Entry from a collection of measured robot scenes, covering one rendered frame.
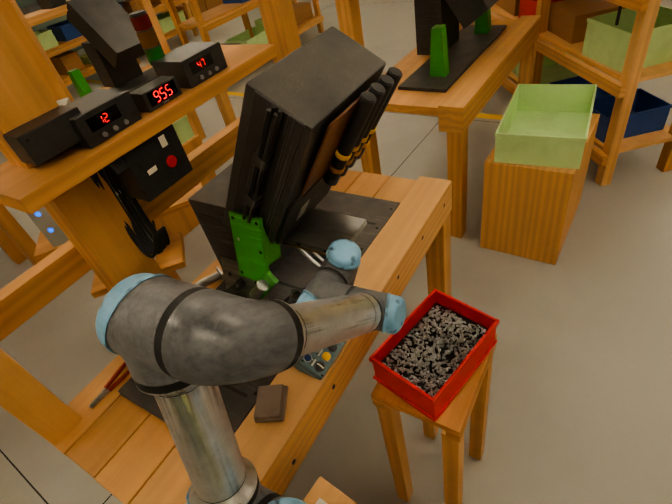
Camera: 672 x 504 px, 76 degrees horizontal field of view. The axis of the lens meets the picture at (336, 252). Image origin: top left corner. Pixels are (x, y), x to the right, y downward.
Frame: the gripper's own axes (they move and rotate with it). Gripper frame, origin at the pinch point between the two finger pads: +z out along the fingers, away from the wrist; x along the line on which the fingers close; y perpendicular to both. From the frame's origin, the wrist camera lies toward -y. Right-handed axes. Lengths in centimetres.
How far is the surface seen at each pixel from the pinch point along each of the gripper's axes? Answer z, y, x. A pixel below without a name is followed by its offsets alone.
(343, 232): -11.2, 1.9, 25.7
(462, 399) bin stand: 4.9, 41.6, -11.7
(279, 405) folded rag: 6.1, -6.7, -21.5
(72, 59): 298, -461, 553
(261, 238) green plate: -14.6, -20.1, 15.3
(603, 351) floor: 67, 136, 50
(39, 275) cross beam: -4, -76, -2
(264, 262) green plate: -7.6, -18.6, 12.5
